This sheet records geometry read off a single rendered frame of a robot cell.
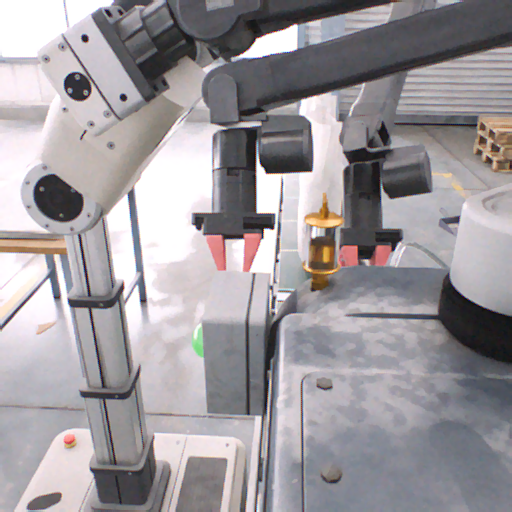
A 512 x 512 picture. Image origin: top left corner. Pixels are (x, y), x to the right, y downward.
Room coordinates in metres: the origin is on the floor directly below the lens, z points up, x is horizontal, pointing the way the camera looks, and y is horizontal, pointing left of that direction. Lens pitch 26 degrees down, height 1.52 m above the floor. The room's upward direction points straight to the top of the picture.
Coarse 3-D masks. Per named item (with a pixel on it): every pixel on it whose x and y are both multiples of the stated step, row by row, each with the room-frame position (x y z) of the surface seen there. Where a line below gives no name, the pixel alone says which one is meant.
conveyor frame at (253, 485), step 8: (256, 416) 1.17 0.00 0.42; (256, 424) 1.13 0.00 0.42; (256, 432) 1.10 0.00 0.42; (256, 440) 1.07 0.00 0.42; (256, 448) 1.04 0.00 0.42; (256, 456) 1.01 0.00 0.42; (256, 464) 0.99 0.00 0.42; (256, 472) 0.96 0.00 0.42; (256, 480) 0.93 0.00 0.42; (248, 488) 0.91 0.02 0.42; (256, 488) 0.93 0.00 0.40; (248, 496) 0.88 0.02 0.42; (256, 496) 0.92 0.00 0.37; (248, 504) 0.86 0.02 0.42; (256, 504) 0.92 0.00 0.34
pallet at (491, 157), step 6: (474, 144) 5.99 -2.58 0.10; (480, 144) 5.85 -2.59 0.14; (486, 144) 5.86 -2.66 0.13; (474, 150) 5.97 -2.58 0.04; (480, 150) 5.91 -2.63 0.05; (486, 150) 5.56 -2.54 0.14; (486, 156) 5.53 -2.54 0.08; (492, 156) 5.34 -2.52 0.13; (486, 162) 5.56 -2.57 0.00; (492, 162) 5.30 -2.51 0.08; (498, 162) 5.20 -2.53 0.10; (504, 162) 5.19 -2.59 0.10; (510, 162) 5.18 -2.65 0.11; (492, 168) 5.27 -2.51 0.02; (498, 168) 5.20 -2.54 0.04; (504, 168) 5.19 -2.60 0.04; (510, 168) 5.27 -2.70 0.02
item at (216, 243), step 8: (248, 224) 0.60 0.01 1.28; (256, 224) 0.60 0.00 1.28; (208, 240) 0.56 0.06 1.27; (216, 240) 0.56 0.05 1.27; (224, 240) 0.59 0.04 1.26; (216, 248) 0.55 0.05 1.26; (224, 248) 0.58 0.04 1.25; (216, 256) 0.55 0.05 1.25; (224, 256) 0.59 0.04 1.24; (216, 264) 0.55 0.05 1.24; (224, 264) 0.55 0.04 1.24
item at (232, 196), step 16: (224, 176) 0.60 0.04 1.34; (240, 176) 0.60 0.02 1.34; (256, 176) 0.62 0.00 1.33; (224, 192) 0.59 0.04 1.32; (240, 192) 0.59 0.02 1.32; (256, 192) 0.61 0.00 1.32; (224, 208) 0.58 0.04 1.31; (240, 208) 0.58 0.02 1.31; (256, 208) 0.60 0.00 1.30; (192, 224) 0.58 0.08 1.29; (272, 224) 0.57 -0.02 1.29
